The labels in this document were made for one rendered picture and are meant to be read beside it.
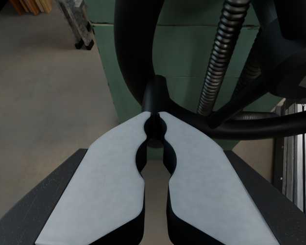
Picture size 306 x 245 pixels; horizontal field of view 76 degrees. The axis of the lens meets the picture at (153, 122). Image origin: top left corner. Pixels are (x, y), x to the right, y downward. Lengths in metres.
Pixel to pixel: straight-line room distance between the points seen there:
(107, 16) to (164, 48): 0.11
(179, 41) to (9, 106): 1.11
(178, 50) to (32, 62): 1.22
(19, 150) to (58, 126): 0.21
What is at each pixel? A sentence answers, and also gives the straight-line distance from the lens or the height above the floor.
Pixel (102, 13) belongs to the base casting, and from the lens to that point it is 0.36.
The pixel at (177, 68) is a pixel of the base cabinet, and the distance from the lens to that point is 0.43.
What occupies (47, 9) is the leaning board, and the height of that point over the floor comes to 0.03.
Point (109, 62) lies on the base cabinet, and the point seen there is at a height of 0.63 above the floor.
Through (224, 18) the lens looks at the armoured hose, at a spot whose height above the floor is 0.80.
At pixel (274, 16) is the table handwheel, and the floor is 0.82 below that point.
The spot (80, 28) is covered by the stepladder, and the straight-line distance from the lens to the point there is 1.37.
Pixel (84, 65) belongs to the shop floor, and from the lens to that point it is 1.36.
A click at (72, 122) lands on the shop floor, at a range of 1.12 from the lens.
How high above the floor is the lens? 0.92
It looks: 61 degrees down
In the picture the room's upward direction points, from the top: 2 degrees clockwise
